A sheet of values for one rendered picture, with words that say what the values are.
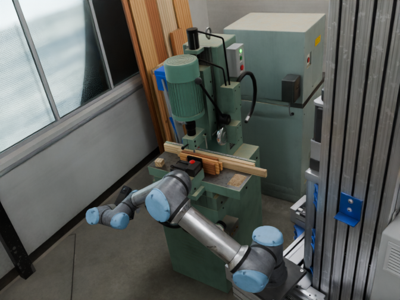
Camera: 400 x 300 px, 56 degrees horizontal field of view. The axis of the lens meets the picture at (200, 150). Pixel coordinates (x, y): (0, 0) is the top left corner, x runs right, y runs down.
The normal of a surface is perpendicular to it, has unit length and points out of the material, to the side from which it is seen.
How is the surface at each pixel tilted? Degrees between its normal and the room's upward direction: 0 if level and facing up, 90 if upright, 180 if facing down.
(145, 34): 87
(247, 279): 94
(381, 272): 90
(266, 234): 7
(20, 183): 90
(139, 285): 0
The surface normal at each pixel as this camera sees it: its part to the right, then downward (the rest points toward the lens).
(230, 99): -0.51, 0.51
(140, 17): 0.84, 0.15
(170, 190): 0.30, -0.66
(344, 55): -0.72, 0.44
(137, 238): -0.12, -0.84
